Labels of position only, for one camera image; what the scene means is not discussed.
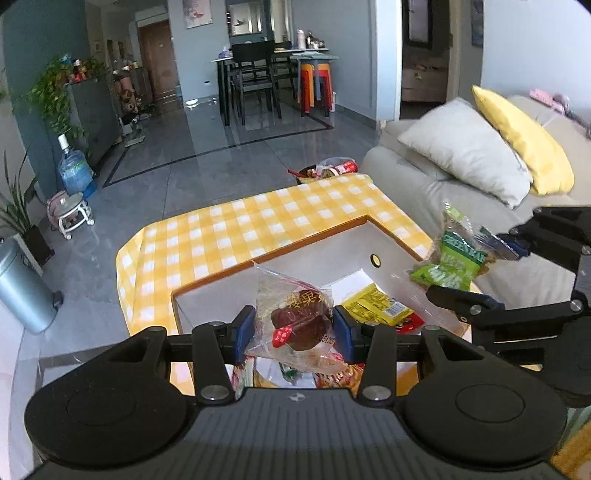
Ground yellow cushion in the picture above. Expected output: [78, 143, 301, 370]
[471, 85, 575, 195]

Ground yellow checkered tablecloth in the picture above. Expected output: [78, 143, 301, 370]
[115, 173, 541, 398]

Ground dining table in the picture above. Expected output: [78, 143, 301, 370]
[211, 46, 340, 127]

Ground clear brown pastry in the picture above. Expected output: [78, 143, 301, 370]
[244, 261, 352, 377]

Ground black dining chair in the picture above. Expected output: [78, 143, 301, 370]
[230, 42, 282, 125]
[272, 41, 301, 100]

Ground pink garment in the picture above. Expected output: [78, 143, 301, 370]
[530, 88, 573, 116]

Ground green snack packet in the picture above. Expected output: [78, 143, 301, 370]
[410, 200, 513, 291]

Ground grey tall cabinet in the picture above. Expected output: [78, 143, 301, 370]
[65, 76, 123, 171]

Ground small red snack packet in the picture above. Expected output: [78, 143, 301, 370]
[394, 314, 426, 334]

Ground white cushion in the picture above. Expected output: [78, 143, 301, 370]
[397, 97, 532, 210]

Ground brown wooden door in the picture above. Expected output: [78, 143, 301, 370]
[137, 21, 181, 100]

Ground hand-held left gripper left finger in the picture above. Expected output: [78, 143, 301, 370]
[99, 305, 257, 407]

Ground white rolling stool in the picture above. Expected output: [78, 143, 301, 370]
[46, 191, 95, 241]

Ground yellow snack packet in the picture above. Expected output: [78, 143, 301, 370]
[341, 282, 415, 328]

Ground trailing green plant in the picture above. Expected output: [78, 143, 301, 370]
[21, 55, 88, 139]

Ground white storage box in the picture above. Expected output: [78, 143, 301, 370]
[170, 213, 474, 384]

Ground blue water bottle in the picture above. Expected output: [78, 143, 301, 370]
[56, 134, 97, 198]

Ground yellow cloth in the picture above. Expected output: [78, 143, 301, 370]
[549, 434, 591, 480]

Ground potted green plant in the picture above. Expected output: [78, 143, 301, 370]
[0, 148, 56, 266]

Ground cluttered shelf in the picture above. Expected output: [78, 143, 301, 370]
[108, 60, 153, 125]

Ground wall picture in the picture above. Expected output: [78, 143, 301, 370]
[182, 0, 218, 29]

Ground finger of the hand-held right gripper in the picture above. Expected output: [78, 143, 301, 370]
[496, 207, 591, 278]
[425, 285, 591, 344]

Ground waste basket with wrappers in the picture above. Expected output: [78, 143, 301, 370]
[288, 157, 358, 185]

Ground grey metal trash can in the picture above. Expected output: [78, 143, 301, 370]
[0, 235, 63, 335]

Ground beige sofa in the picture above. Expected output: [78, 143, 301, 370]
[360, 95, 591, 324]

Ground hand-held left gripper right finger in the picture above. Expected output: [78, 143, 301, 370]
[332, 305, 490, 407]

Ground stack of coloured stools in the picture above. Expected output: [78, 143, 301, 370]
[295, 62, 335, 118]

